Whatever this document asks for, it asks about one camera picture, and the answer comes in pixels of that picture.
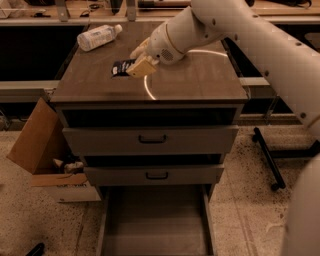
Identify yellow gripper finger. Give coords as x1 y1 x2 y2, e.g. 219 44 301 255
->
130 38 149 59
125 55 159 78

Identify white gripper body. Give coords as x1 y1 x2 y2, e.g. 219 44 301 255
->
146 23 184 65

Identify dark blue rxbar wrapper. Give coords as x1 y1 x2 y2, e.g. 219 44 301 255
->
111 59 135 77

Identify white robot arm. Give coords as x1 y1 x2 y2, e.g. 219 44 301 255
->
129 0 320 256

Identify grey drawer cabinet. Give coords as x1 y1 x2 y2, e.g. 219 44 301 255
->
49 21 250 201

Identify grey top drawer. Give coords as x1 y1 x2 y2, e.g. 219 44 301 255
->
63 125 238 156

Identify grey middle drawer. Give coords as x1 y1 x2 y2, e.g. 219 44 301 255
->
84 165 224 186

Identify grey open bottom drawer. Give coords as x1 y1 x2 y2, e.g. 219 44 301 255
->
96 185 217 256

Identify clear plastic water bottle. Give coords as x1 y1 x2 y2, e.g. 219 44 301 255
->
77 24 123 52

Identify crumpled items in box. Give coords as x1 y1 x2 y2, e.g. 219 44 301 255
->
53 159 84 174

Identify open cardboard box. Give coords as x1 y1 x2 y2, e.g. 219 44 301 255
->
7 98 100 203

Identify black metal stand leg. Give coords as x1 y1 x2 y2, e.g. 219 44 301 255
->
252 127 286 191

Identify black object on floor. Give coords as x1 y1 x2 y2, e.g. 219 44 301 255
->
26 243 45 256

